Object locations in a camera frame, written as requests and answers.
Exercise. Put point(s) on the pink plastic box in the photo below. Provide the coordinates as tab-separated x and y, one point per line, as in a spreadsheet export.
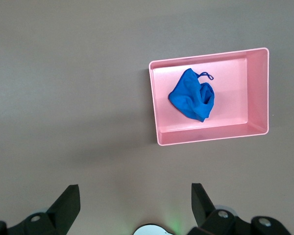
232	110

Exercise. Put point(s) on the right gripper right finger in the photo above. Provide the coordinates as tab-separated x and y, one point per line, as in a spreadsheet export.
203	210

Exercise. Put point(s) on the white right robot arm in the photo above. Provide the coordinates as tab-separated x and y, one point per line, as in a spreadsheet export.
150	231

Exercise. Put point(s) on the blue cloth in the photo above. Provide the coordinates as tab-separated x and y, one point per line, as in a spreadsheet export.
188	98

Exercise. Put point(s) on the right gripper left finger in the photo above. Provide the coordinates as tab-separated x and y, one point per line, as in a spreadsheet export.
61	208

